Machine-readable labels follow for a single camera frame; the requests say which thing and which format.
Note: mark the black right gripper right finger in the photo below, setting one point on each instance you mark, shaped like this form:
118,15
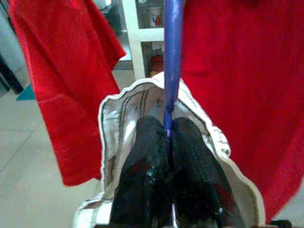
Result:
199,180

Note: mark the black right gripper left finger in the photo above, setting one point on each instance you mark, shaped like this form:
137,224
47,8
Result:
142,180

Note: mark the white jeans with dark stitching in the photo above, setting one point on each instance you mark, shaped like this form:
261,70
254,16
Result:
118,123

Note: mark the blue plastic hanger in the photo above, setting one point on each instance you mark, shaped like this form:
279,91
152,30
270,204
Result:
173,59

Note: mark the plain red t-shirt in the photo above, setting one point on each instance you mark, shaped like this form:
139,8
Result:
71,83
249,95

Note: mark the teal floor mat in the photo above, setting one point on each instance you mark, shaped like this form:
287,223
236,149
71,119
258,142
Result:
27,93

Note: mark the white glass-door cabinet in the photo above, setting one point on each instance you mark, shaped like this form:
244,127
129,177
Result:
133,35

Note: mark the white printed mug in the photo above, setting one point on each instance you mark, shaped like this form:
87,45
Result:
155,16

